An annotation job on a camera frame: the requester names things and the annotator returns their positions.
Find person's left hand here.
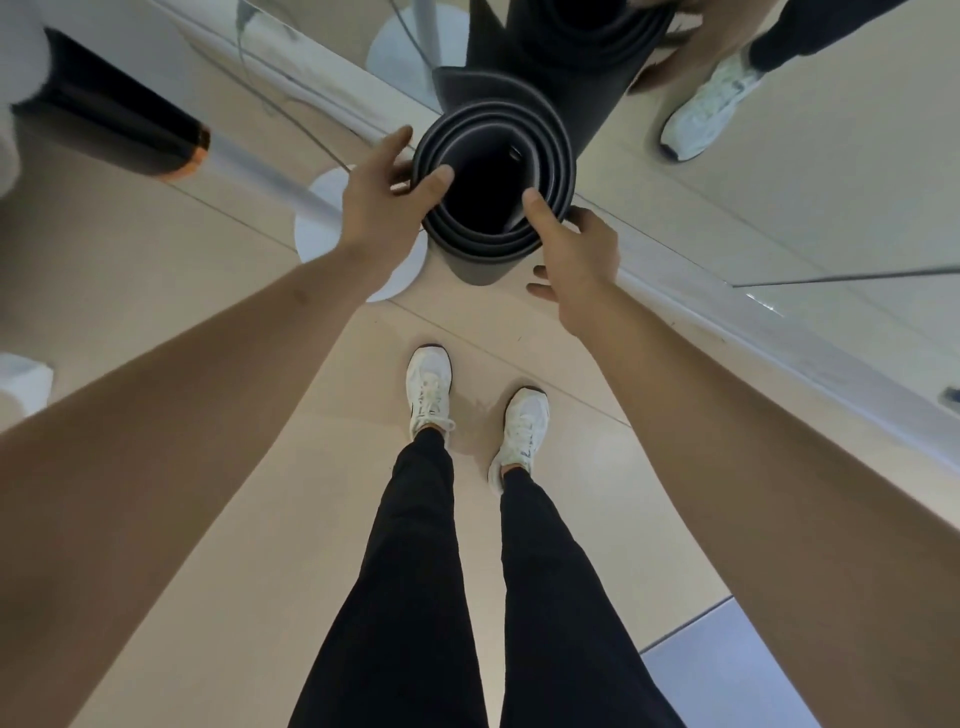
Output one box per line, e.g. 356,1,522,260
341,125,456,275

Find person's right hand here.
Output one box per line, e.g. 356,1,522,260
521,187,622,335

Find grey yoga mat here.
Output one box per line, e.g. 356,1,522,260
639,596,826,728
410,65,580,290

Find person's right forearm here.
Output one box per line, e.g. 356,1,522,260
558,281,960,728

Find person's left forearm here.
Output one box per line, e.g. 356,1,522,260
0,239,391,728

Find person's right white sneaker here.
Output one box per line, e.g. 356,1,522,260
487,386,551,496

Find person's white sneaker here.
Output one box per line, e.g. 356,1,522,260
487,386,551,496
404,344,457,444

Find person's left white sneaker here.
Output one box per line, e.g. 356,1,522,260
404,344,457,444

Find black trousers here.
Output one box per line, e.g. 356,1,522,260
288,427,688,728

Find white box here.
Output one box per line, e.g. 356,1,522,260
0,352,55,419

